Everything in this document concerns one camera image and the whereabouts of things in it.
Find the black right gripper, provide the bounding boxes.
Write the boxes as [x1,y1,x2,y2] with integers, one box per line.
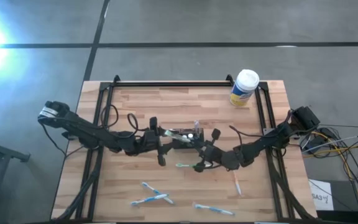
[192,128,226,174]

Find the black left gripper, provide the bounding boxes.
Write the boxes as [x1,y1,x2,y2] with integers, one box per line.
[140,116,175,167]

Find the orange white toothbrush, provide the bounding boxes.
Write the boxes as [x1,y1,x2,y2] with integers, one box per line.
[232,170,243,197]

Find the blue white toothbrush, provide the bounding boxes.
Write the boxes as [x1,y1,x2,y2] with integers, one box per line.
[130,194,170,207]
[193,202,236,216]
[140,182,175,205]

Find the white yellow wipes canister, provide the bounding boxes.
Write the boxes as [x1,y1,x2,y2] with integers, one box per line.
[229,68,260,107]

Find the black power box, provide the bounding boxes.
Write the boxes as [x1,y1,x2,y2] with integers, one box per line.
[303,127,335,151]

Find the white paper sign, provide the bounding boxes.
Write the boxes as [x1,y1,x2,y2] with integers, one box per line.
[308,179,334,212]

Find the dark grey floor mat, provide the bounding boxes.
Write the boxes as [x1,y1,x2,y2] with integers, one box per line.
[309,179,358,212]

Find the black floor box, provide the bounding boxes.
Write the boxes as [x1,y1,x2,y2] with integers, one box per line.
[316,210,358,224]

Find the black wire holder basket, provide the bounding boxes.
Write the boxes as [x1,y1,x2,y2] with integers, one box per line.
[172,128,205,150]

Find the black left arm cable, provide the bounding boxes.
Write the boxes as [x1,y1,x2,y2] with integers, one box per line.
[100,104,140,138]

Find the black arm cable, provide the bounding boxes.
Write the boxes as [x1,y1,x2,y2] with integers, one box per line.
[100,104,140,138]
[228,124,291,139]

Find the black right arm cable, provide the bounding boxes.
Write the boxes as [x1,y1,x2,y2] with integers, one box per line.
[228,124,291,139]

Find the black metal table frame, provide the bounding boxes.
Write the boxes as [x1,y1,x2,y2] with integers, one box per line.
[54,74,319,223]

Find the grey metal base plate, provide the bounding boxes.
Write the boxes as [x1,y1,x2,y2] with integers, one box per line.
[262,126,277,137]

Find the white cable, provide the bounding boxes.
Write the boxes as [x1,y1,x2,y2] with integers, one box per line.
[301,136,358,155]

